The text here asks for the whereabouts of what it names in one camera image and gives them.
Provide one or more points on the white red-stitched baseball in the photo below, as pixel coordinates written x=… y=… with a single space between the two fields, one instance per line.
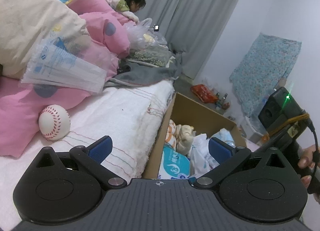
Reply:
x=54 y=122

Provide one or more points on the child with dark hair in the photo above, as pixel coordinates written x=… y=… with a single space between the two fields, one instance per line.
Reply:
x=127 y=8

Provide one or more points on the blue face mask pack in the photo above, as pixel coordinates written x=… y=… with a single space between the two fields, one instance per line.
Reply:
x=225 y=136

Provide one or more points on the grey green quilt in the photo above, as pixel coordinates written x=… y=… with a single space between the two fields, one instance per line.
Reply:
x=146 y=67

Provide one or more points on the cream plush bundle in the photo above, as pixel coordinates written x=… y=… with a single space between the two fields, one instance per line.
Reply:
x=25 y=23

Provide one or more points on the grey window curtain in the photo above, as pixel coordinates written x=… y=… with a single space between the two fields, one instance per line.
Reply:
x=191 y=27

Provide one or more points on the pink floral blanket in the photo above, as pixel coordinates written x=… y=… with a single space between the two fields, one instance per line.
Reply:
x=21 y=104

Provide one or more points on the cream cloth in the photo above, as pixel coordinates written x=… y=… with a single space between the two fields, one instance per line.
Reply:
x=184 y=136

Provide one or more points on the wet wipes pack blue dots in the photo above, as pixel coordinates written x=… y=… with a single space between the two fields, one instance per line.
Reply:
x=174 y=166

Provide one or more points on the white plastic bag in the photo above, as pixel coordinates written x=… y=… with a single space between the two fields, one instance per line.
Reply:
x=142 y=35

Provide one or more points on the clear plastic package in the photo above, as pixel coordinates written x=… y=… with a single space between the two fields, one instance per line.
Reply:
x=52 y=65

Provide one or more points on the teal patterned wall cloth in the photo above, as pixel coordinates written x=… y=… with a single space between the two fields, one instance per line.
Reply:
x=268 y=60

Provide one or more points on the orange striped towel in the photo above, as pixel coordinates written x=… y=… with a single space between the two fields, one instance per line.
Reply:
x=170 y=138

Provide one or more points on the red snack bag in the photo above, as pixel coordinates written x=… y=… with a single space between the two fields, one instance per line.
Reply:
x=204 y=94

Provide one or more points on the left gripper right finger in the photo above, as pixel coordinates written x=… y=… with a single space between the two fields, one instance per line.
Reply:
x=230 y=159

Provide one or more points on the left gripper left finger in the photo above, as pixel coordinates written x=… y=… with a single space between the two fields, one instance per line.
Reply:
x=90 y=158

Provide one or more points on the white water dispenser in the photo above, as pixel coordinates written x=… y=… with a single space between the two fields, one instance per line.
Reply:
x=252 y=130

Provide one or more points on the person's right hand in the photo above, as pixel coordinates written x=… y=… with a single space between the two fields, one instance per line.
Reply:
x=306 y=161

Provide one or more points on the small bottles on floor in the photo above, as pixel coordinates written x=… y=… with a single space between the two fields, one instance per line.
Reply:
x=221 y=102

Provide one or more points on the cotton swab bag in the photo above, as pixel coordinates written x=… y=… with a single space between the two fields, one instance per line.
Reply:
x=201 y=162

